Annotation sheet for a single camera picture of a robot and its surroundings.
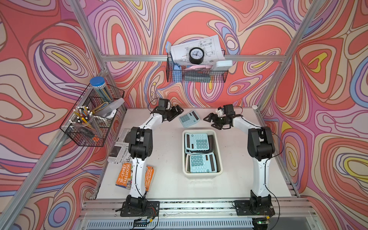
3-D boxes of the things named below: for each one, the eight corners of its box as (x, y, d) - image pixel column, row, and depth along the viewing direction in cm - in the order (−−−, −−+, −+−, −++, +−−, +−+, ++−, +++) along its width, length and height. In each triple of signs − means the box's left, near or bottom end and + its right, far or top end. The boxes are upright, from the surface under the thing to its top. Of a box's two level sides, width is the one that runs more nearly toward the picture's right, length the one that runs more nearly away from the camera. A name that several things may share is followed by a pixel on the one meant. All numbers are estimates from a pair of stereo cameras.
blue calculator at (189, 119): (185, 127, 109) (185, 125, 106) (178, 119, 114) (178, 117, 112) (201, 119, 114) (202, 117, 112) (195, 112, 120) (195, 109, 117)
